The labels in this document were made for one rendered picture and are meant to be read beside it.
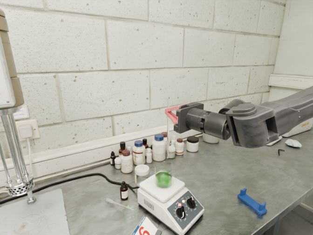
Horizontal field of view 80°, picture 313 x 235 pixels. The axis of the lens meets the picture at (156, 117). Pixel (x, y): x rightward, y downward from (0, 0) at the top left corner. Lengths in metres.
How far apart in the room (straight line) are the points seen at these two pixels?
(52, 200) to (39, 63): 0.53
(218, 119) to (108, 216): 0.49
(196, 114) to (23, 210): 0.67
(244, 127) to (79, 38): 0.74
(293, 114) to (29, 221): 0.79
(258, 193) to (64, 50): 0.97
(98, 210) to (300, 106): 0.66
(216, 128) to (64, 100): 0.68
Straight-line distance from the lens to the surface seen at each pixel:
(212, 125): 0.45
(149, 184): 0.69
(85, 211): 0.76
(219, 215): 0.74
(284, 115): 0.44
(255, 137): 0.41
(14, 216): 0.84
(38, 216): 0.80
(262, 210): 0.80
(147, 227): 0.65
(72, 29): 0.92
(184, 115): 0.48
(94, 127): 0.97
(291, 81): 1.84
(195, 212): 0.68
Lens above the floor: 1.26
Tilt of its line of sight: 18 degrees down
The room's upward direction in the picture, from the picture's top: straight up
